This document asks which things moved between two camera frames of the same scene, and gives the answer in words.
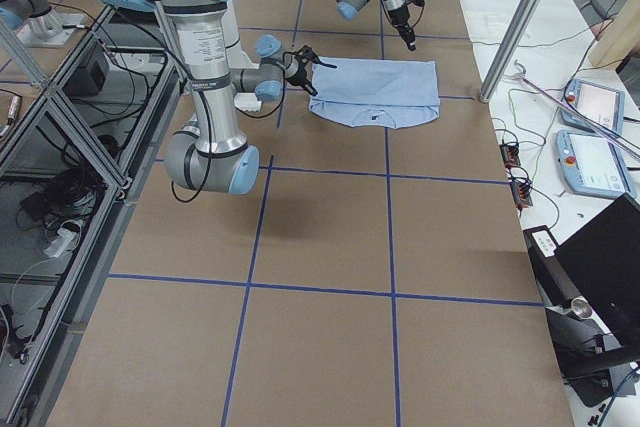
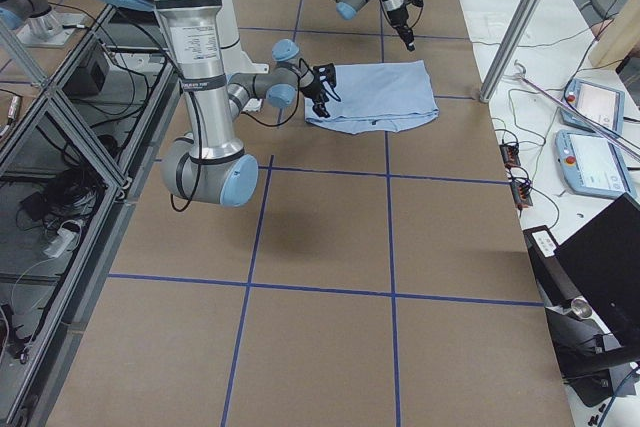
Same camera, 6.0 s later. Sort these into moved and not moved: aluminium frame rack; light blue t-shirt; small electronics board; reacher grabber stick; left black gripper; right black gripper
Moved: light blue t-shirt; right black gripper
Not moved: small electronics board; reacher grabber stick; left black gripper; aluminium frame rack
